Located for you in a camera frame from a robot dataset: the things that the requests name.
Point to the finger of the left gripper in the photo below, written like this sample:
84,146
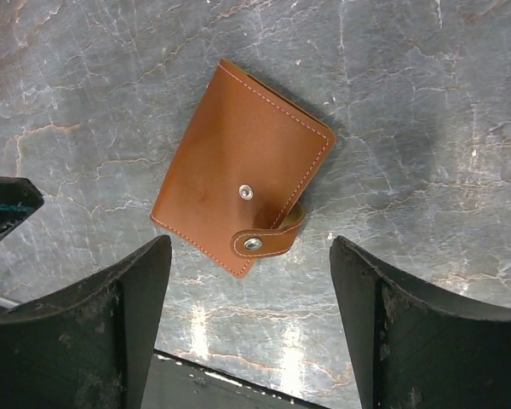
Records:
19,199

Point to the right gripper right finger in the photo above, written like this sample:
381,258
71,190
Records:
413,344

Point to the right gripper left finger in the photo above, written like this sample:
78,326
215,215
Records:
90,344

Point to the brown leather card holder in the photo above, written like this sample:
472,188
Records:
232,189

